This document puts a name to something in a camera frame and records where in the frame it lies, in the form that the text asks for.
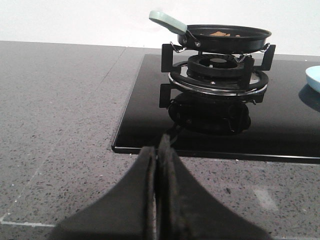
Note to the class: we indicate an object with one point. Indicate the black frying pan mint handle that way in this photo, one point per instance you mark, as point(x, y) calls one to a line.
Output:
point(196, 36)

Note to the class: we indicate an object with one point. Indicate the black left gas burner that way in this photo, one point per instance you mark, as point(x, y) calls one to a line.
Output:
point(214, 66)

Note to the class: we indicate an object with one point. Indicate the wire pan reducer stand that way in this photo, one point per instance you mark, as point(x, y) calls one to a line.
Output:
point(238, 59)

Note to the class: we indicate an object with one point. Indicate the light blue plate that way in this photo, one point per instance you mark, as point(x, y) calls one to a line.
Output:
point(313, 77)

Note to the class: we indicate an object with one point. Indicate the brown meat pieces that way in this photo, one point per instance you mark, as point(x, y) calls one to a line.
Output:
point(223, 34)

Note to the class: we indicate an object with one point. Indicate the black glass gas cooktop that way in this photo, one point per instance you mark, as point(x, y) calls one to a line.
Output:
point(283, 127)

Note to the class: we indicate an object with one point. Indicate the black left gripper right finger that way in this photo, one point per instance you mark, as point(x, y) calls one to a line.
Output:
point(186, 211)

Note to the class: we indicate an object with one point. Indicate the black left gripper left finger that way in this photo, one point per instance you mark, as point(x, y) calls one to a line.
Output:
point(124, 213)

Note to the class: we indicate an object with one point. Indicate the black left pan support grate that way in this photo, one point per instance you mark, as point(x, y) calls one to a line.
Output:
point(254, 80)

